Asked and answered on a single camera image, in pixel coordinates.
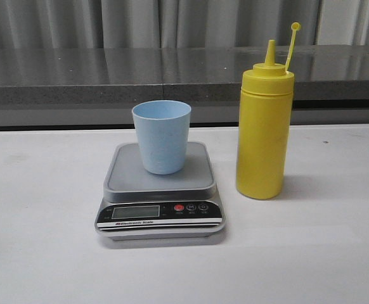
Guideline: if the light blue plastic cup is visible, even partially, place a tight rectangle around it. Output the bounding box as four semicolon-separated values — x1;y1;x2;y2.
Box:
132;100;191;175

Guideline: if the yellow squeeze bottle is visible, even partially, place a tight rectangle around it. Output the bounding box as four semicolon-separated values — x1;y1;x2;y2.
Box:
236;22;301;200

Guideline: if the silver digital kitchen scale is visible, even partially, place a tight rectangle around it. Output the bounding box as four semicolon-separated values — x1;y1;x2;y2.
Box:
94;141;226;241

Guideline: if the grey stone counter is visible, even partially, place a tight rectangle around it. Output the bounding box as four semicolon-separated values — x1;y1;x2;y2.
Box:
0;45;369;130

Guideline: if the grey pleated curtain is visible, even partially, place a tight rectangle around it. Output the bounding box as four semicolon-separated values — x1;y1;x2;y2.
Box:
0;1;369;49

